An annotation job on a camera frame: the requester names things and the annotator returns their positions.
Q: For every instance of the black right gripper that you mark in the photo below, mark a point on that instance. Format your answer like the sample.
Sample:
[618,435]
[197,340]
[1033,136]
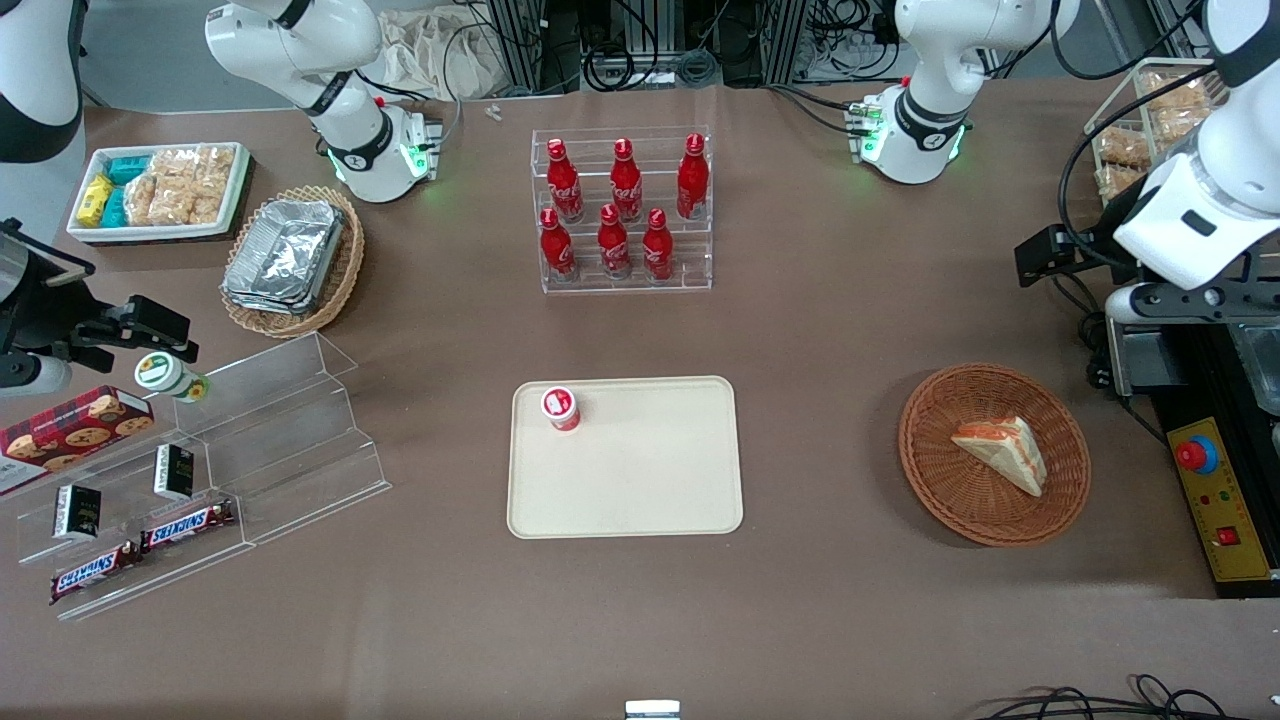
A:
[40,322]

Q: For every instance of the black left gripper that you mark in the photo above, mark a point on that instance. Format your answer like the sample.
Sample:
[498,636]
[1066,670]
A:
[1098,250]

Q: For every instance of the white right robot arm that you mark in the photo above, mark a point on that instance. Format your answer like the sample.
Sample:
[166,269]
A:
[350,130]

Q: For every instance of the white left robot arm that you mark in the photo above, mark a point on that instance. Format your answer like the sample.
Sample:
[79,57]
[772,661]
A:
[930,110]

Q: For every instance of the aluminium foil tray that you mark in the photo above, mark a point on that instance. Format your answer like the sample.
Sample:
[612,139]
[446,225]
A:
[285,255]

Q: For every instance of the wrapped triangle sandwich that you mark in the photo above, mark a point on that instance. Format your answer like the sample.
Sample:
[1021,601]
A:
[1005,450]

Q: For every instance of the light wicker oval basket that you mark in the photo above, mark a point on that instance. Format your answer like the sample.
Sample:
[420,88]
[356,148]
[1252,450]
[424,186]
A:
[345,265]

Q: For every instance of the brown round wicker basket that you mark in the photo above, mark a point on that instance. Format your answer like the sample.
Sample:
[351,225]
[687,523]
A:
[960,500]

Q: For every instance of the beige plastic serving tray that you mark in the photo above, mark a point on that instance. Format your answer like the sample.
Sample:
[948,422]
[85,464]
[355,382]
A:
[650,470]

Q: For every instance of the green lid sunflower bottle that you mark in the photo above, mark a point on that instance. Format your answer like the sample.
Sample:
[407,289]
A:
[165,375]

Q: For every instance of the brown pastry snack pack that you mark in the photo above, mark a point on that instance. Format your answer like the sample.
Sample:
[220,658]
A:
[1122,148]
[1180,100]
[1115,183]

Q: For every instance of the white rectangular snack bin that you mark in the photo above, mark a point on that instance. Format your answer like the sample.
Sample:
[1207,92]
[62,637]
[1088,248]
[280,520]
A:
[85,232]

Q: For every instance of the red plaid cookie box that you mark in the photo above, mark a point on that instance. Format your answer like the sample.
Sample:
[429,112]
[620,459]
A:
[70,430]

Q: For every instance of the teal snack packet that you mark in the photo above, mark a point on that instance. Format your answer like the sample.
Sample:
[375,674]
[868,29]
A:
[115,207]
[128,168]

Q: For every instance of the clear rice cracker pack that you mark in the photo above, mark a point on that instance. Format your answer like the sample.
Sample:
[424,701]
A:
[142,201]
[175,166]
[172,204]
[207,203]
[215,165]

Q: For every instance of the yellow snack packet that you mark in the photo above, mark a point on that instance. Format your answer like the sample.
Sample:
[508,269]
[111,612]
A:
[95,199]

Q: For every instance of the small black snack box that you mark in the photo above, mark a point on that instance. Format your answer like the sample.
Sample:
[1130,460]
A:
[76,512]
[173,472]

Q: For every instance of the clear acrylic step stand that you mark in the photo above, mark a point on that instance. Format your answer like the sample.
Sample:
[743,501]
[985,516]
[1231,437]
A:
[290,440]
[150,570]

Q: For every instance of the snickers chocolate bar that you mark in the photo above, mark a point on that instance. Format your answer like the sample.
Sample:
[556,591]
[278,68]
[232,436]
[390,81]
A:
[188,525]
[95,572]

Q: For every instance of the red emergency stop button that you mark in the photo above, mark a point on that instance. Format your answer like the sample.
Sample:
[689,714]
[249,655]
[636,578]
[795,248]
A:
[1197,455]

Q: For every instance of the yellow control panel box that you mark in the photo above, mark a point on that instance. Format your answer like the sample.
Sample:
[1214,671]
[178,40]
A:
[1225,520]

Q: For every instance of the clear acrylic bottle rack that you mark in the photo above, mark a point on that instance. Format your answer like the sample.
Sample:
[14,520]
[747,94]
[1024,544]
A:
[690,250]

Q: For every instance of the red cola bottle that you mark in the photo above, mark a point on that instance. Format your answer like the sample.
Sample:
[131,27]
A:
[556,245]
[563,180]
[626,180]
[657,246]
[613,242]
[692,176]

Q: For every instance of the beige crumpled cloth bag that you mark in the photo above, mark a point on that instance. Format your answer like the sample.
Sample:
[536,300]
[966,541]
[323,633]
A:
[430,55]

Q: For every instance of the red white yogurt cup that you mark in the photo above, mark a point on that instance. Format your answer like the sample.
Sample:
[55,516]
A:
[561,408]

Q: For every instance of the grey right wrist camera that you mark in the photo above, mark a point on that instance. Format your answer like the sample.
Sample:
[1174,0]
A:
[35,376]

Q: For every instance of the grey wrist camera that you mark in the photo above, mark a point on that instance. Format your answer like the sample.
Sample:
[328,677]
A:
[35,376]
[1165,303]

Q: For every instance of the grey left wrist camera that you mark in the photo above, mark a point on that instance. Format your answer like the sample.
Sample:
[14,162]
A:
[1165,303]

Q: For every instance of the black metal rail base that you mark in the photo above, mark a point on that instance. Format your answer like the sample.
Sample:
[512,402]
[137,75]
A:
[1210,370]

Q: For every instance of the aluminium frame post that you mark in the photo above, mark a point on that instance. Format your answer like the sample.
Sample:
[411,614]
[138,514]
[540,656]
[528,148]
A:
[530,45]

